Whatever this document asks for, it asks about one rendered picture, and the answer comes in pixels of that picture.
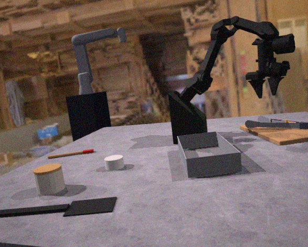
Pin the wooden board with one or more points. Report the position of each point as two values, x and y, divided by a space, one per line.
280 136

